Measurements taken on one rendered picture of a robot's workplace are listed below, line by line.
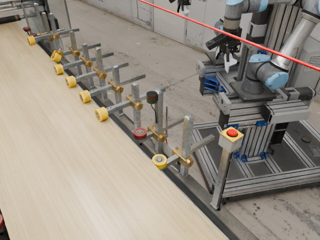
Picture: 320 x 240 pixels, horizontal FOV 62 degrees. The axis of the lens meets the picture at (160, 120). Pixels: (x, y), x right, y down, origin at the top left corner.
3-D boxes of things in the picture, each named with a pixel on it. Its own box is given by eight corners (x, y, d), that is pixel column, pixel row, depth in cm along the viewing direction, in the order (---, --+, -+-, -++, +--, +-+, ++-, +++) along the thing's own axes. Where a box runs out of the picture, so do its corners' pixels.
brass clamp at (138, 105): (133, 99, 184) (132, 93, 180) (144, 108, 175) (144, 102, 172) (125, 102, 181) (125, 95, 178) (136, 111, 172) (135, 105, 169)
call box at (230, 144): (228, 139, 119) (231, 125, 114) (240, 148, 115) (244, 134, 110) (217, 145, 116) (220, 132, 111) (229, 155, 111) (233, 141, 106)
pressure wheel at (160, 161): (153, 166, 152) (152, 152, 144) (166, 167, 151) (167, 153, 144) (151, 178, 145) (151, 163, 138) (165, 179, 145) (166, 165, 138)
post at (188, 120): (184, 175, 162) (189, 112, 133) (187, 179, 160) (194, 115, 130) (179, 178, 161) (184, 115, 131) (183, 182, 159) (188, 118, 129)
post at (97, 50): (106, 100, 224) (98, 45, 195) (108, 102, 222) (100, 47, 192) (102, 101, 223) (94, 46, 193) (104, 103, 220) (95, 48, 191)
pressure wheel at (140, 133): (142, 138, 170) (141, 125, 163) (149, 145, 165) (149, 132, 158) (132, 144, 166) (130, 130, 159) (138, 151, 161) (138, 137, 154)
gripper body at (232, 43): (239, 54, 130) (244, 29, 123) (223, 55, 129) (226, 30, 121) (233, 47, 136) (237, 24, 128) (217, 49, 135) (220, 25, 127)
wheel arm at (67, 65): (112, 54, 239) (111, 50, 237) (114, 55, 237) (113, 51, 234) (57, 69, 215) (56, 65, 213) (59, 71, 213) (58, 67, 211)
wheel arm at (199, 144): (210, 138, 167) (211, 133, 165) (214, 141, 165) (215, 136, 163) (154, 169, 147) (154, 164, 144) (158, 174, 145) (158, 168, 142)
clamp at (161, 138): (153, 129, 174) (153, 123, 171) (166, 140, 165) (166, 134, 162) (146, 132, 171) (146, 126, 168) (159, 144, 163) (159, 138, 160)
